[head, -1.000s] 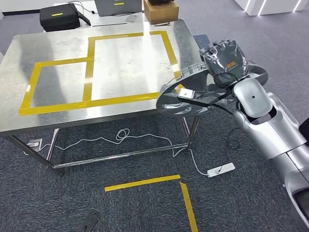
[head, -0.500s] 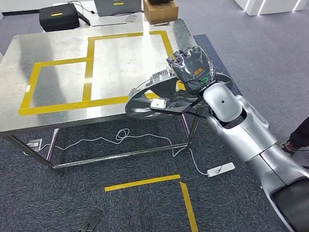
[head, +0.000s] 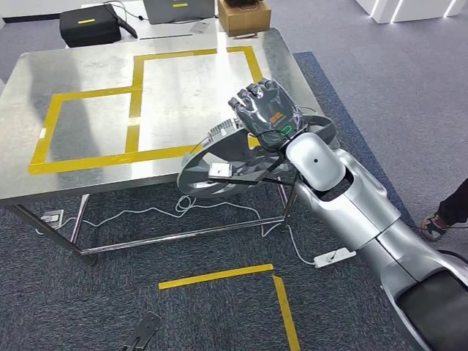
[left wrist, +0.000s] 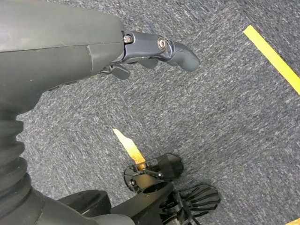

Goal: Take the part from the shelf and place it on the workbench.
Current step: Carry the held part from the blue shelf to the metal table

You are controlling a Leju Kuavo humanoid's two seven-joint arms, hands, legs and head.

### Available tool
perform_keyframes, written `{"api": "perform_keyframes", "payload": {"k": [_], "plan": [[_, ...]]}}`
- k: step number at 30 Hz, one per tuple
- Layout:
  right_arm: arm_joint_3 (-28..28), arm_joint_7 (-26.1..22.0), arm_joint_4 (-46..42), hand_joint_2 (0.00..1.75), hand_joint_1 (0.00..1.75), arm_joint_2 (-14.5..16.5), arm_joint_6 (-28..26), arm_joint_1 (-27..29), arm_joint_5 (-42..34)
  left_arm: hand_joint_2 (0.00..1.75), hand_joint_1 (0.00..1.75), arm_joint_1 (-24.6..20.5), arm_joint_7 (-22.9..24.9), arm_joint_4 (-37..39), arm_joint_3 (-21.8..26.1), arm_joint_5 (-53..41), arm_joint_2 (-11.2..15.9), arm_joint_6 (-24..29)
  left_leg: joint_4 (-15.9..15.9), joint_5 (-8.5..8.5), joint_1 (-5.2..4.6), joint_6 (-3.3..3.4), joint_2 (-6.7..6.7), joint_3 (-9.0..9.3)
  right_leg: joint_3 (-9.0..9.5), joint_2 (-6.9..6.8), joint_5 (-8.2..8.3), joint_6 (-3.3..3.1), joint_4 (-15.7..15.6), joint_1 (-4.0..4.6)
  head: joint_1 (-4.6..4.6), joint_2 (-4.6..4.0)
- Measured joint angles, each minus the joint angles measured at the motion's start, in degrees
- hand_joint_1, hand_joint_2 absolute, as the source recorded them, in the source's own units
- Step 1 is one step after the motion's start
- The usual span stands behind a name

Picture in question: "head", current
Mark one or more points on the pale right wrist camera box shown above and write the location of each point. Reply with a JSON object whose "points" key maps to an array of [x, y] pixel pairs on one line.
{"points": [[220, 170]]}

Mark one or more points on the pale desk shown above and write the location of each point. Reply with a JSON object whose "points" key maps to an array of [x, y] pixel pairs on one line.
{"points": [[164, 30]]}

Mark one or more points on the yellow floor tape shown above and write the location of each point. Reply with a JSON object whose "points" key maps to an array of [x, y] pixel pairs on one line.
{"points": [[216, 276]]}

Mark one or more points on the person's leg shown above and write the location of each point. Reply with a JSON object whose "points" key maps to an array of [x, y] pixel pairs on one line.
{"points": [[457, 203]]}

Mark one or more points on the person's foot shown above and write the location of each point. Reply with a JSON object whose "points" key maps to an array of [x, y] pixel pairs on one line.
{"points": [[435, 226]]}

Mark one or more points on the black carrying case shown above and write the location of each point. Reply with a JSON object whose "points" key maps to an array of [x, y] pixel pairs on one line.
{"points": [[89, 26]]}

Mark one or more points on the yellow workbench tape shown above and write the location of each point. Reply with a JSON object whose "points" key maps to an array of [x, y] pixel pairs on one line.
{"points": [[135, 102]]}

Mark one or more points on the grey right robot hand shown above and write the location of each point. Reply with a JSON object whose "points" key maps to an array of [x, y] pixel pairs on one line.
{"points": [[269, 114]]}

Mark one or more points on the stainless steel workbench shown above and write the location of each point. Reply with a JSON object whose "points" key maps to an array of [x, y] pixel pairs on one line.
{"points": [[183, 97]]}

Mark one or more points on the grey plastic wheel hubcap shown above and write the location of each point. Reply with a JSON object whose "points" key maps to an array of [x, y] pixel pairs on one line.
{"points": [[234, 145]]}

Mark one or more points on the grey laptop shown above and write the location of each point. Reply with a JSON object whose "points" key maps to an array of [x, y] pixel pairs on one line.
{"points": [[175, 12]]}

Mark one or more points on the brown cardboard box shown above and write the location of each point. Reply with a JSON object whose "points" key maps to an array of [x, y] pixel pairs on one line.
{"points": [[243, 22]]}

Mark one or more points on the white lit furniture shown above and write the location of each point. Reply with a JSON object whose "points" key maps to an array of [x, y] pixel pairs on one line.
{"points": [[413, 9]]}

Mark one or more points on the grey floor socket box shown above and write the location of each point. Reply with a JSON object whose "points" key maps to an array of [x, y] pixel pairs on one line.
{"points": [[51, 219]]}

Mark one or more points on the long white power strip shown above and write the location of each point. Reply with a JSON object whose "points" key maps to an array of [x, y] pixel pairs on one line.
{"points": [[334, 257]]}

